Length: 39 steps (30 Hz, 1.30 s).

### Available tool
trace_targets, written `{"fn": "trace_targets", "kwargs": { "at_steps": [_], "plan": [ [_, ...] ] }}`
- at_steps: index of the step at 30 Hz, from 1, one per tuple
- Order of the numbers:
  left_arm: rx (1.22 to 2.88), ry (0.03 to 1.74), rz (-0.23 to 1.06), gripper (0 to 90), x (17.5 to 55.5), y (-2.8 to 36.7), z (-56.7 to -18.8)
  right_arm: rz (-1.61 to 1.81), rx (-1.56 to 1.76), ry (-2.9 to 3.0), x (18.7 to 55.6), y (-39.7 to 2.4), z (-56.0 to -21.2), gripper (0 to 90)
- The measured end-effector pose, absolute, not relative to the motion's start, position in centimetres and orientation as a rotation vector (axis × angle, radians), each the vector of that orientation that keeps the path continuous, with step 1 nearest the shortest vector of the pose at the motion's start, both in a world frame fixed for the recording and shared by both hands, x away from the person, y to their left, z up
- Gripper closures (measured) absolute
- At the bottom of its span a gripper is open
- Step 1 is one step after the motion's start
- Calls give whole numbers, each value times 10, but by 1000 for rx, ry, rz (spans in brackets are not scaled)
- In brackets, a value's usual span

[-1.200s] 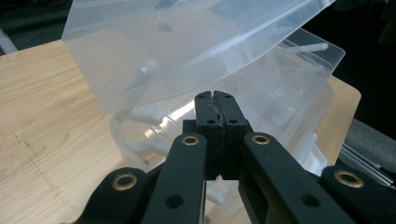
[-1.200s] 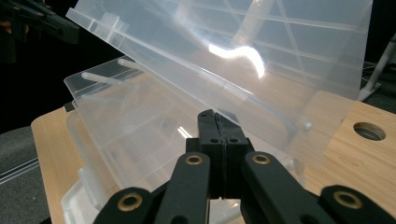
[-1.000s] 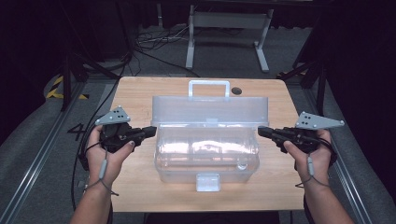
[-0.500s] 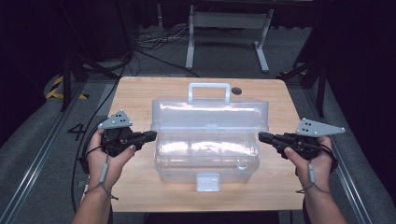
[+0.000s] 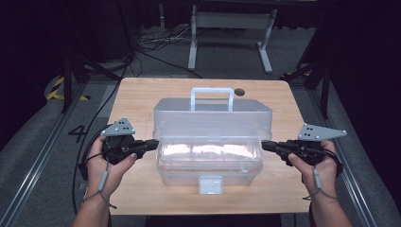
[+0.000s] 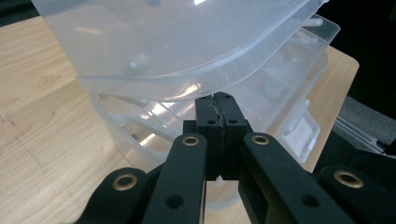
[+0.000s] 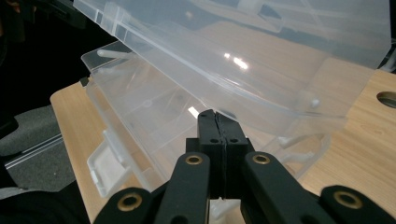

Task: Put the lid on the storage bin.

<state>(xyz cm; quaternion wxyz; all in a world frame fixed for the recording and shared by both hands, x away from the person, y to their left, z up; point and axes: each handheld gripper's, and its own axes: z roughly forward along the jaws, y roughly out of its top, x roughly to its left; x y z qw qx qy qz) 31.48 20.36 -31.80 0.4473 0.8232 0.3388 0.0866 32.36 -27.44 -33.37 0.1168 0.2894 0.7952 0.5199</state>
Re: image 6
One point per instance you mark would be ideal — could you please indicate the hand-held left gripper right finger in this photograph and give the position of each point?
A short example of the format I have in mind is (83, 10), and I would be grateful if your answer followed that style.
(232, 143)

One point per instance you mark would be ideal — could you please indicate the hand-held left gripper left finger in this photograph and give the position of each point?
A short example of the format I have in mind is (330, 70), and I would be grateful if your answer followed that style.
(211, 140)

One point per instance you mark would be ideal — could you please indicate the clear plastic storage box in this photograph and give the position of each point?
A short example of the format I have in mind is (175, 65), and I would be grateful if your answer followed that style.
(280, 93)
(171, 40)

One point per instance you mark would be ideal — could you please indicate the dark cloth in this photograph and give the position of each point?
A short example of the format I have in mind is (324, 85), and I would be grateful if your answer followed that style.
(358, 155)

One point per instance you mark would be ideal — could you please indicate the metal floor rail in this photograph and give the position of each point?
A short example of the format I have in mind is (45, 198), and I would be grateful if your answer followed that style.
(361, 135)

